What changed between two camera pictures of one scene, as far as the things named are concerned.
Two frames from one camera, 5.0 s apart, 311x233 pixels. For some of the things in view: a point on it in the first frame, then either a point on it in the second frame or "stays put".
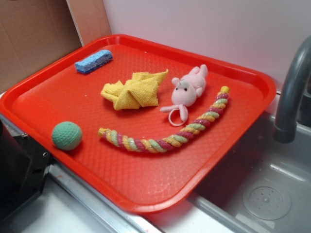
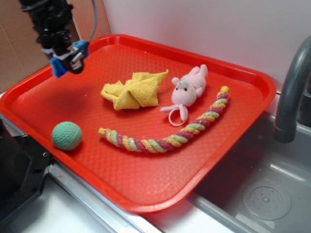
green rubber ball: x=67 y=136 stays put
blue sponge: x=90 y=62 -> x=58 y=66
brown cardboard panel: x=34 y=32 stays put
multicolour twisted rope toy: x=165 y=143 stays put
